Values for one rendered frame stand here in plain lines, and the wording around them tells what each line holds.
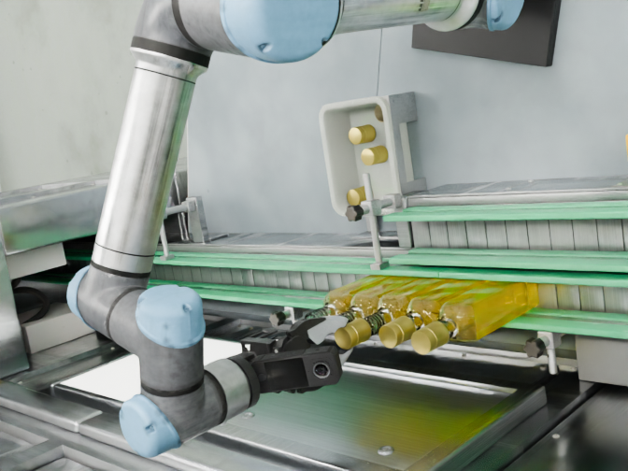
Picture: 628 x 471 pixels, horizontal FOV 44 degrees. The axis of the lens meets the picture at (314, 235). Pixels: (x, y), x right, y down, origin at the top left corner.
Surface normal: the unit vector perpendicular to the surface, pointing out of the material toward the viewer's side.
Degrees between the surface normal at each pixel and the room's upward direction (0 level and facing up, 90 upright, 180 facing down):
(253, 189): 0
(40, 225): 90
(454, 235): 0
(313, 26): 81
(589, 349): 0
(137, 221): 65
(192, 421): 90
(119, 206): 29
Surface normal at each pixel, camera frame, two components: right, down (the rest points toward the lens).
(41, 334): 0.71, 0.00
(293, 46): 0.62, 0.30
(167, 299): 0.04, -0.94
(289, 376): -0.23, 0.23
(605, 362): -0.69, 0.22
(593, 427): -0.15, -0.97
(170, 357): 0.17, 0.35
